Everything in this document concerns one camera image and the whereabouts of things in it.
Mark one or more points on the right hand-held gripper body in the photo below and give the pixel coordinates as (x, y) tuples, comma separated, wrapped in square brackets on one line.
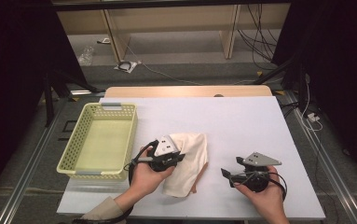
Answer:
[(258, 160)]

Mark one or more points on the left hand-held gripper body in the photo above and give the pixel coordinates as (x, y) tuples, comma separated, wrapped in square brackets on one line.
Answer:
[(165, 147)]

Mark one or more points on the cream baby bodysuit brown trim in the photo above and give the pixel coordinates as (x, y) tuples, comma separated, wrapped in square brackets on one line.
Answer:
[(191, 161)]

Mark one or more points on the pale green perforated plastic basket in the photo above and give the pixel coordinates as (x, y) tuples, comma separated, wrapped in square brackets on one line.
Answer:
[(104, 140)]

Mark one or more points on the person's left hand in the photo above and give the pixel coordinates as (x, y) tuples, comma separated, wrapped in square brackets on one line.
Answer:
[(145, 183)]

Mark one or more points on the person's right hand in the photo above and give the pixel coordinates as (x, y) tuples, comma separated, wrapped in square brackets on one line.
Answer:
[(269, 202)]

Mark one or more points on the white foam board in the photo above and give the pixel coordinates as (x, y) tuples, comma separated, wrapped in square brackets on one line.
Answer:
[(244, 124)]

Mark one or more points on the white power adapter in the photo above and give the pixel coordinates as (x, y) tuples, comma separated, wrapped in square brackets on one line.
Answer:
[(313, 117)]

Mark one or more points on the black tripod stand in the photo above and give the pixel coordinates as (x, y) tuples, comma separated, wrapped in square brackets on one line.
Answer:
[(274, 72), (48, 102)]

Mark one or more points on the clear plastic bag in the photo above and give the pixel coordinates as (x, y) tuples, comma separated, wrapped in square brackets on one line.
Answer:
[(86, 57)]

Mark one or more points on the small white floor object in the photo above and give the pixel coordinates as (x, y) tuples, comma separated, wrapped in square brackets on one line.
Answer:
[(105, 40)]

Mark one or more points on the black curtain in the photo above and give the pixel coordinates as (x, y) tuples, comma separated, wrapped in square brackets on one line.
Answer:
[(347, 62), (11, 77)]

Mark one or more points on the black metal crossbar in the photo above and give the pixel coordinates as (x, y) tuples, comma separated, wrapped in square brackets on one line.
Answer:
[(167, 3)]

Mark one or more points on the aluminium floor rail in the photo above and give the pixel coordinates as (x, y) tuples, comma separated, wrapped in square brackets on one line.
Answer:
[(331, 174), (27, 174)]

